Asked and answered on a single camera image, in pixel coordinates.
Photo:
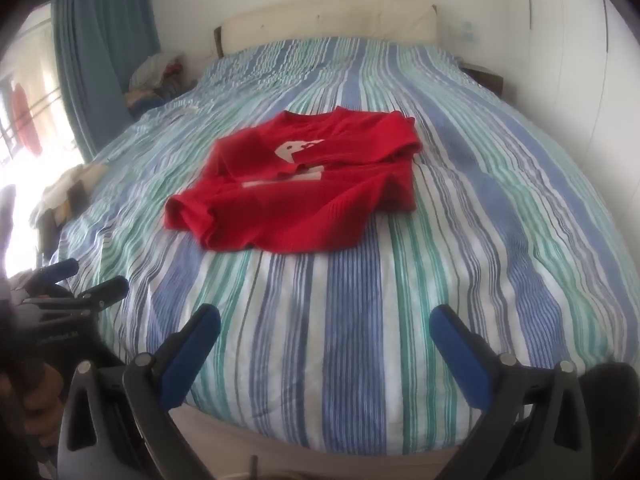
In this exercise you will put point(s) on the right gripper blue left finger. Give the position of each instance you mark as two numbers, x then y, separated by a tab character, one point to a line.
161	380

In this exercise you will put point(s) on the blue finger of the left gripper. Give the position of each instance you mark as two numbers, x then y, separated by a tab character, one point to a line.
40	279
56	300

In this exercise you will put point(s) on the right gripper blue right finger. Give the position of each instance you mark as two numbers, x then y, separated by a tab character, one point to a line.
475	367

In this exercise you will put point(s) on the red knit sweater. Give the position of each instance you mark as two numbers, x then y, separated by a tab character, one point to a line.
300	183

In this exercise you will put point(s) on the pile of clothes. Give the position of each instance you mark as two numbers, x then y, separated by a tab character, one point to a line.
157	81

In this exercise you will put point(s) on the striped blue green bedspread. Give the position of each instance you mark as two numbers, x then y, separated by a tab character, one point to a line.
332	350

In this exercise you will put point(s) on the teal curtain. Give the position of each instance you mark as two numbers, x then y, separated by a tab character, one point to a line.
98	45

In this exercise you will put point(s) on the dark wooden nightstand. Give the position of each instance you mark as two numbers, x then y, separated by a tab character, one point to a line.
484	77

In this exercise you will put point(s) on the white wardrobe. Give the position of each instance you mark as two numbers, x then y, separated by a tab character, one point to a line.
575	68

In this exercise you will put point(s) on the cream padded headboard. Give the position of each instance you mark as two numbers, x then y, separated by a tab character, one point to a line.
402	21

